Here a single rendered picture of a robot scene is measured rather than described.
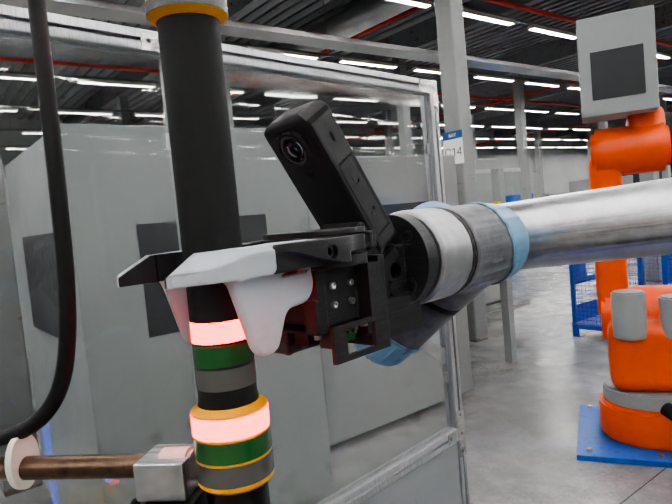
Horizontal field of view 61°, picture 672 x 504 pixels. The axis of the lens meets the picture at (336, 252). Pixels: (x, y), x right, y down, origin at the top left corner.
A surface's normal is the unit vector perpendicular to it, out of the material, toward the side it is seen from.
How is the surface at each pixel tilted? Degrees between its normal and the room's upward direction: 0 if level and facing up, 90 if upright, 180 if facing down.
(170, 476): 90
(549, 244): 110
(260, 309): 90
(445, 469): 90
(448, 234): 62
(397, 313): 90
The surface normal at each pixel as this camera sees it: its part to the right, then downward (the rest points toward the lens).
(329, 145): 0.71, -0.08
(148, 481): -0.16, 0.07
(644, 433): -0.61, 0.11
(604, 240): -0.34, 0.43
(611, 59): -0.41, 0.10
